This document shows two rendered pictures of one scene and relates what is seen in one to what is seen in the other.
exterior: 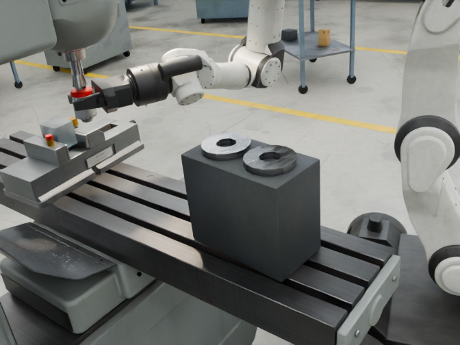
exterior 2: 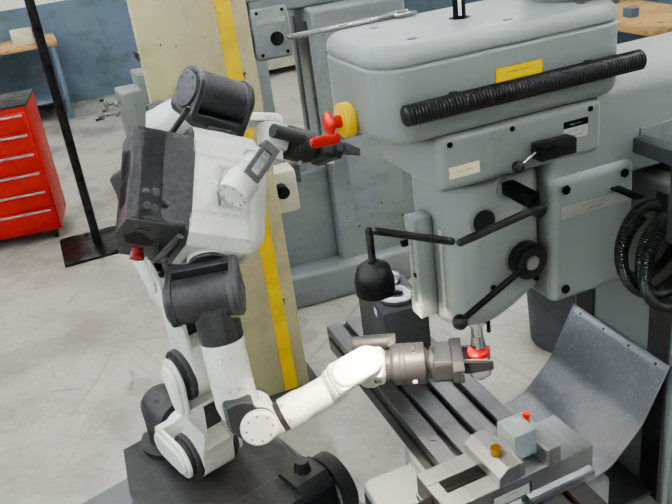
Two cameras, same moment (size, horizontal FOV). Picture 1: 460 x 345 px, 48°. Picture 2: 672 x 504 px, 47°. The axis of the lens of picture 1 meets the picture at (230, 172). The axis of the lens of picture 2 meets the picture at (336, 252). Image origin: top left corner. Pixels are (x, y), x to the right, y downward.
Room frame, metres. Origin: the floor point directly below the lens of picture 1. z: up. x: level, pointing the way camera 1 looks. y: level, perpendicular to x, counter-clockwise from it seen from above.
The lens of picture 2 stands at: (2.38, 0.78, 2.13)
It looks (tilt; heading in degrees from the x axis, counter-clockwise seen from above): 26 degrees down; 211
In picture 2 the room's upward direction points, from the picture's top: 8 degrees counter-clockwise
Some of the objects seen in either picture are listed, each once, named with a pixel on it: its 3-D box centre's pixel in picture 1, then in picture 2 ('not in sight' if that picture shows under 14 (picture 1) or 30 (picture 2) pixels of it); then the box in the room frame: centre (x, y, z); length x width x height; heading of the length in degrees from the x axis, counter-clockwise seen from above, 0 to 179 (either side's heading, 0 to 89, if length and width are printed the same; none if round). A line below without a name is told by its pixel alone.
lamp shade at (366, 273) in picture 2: not in sight; (374, 275); (1.30, 0.20, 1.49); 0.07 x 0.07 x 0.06
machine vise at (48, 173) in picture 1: (74, 150); (505, 465); (1.19, 0.39, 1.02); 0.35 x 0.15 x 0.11; 143
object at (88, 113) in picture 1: (84, 105); (479, 362); (1.07, 0.30, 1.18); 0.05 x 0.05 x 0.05
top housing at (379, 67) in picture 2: not in sight; (469, 62); (1.06, 0.31, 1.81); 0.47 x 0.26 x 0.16; 140
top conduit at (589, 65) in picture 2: not in sight; (527, 85); (1.14, 0.43, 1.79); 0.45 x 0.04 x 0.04; 140
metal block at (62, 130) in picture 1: (58, 133); (516, 437); (1.16, 0.40, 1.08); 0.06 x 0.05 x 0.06; 53
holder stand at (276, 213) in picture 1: (251, 198); (393, 318); (0.79, -0.03, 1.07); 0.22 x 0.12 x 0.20; 44
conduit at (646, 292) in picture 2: not in sight; (654, 247); (1.00, 0.62, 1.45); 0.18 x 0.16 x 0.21; 140
